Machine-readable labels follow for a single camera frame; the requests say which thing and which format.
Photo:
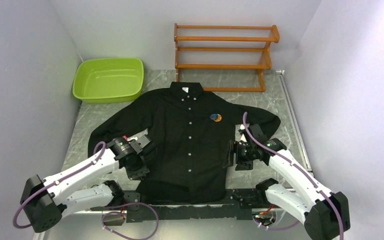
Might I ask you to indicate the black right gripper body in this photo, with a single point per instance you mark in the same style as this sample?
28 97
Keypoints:
244 155

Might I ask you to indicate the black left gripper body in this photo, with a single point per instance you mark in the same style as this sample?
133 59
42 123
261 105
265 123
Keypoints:
138 170

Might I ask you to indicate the white round brooch back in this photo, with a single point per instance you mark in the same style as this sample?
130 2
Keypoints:
214 116

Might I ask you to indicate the black button shirt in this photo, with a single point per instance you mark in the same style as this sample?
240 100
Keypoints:
191 148

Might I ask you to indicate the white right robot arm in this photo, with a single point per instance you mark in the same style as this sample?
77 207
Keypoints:
323 213

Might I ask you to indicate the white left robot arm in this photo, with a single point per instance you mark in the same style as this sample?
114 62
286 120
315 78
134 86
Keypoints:
45 201

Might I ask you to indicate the green plastic basin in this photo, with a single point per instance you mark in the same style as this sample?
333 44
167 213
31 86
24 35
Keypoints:
109 80

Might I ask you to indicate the orange wooden shoe rack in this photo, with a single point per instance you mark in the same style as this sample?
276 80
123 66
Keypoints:
225 47

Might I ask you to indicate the aluminium table edge rail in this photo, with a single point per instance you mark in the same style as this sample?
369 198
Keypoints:
295 126

